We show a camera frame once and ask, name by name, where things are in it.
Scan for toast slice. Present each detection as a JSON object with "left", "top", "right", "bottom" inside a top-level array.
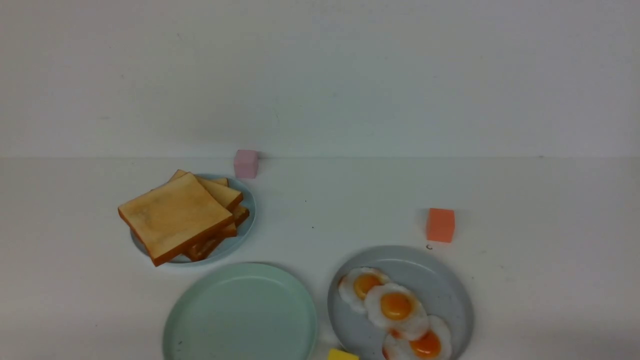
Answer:
[
  {"left": 157, "top": 170, "right": 243, "bottom": 217},
  {"left": 183, "top": 205, "right": 250, "bottom": 262},
  {"left": 118, "top": 172, "right": 234, "bottom": 267}
]

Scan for fried egg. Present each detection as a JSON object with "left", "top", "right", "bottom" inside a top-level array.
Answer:
[
  {"left": 381, "top": 315, "right": 453, "bottom": 360},
  {"left": 363, "top": 283, "right": 431, "bottom": 341},
  {"left": 337, "top": 266, "right": 391, "bottom": 315}
]

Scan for blue bread plate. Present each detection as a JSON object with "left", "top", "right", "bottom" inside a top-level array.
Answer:
[{"left": 130, "top": 174, "right": 256, "bottom": 265}]

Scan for pink foam cube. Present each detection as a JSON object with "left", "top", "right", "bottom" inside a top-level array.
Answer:
[{"left": 233, "top": 149, "right": 259, "bottom": 179}]

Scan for bread slice under stack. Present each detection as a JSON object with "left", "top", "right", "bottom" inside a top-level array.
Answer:
[{"left": 211, "top": 177, "right": 229, "bottom": 187}]

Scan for orange foam cube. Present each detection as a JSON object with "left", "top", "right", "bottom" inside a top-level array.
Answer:
[{"left": 426, "top": 208, "right": 456, "bottom": 244}]

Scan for mint green plate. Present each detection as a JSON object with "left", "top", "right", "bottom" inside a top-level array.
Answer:
[{"left": 162, "top": 262, "right": 318, "bottom": 360}]

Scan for grey egg plate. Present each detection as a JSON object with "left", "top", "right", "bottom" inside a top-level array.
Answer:
[{"left": 327, "top": 245, "right": 474, "bottom": 360}]

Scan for yellow foam cube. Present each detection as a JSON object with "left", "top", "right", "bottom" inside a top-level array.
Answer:
[{"left": 326, "top": 348, "right": 360, "bottom": 360}]

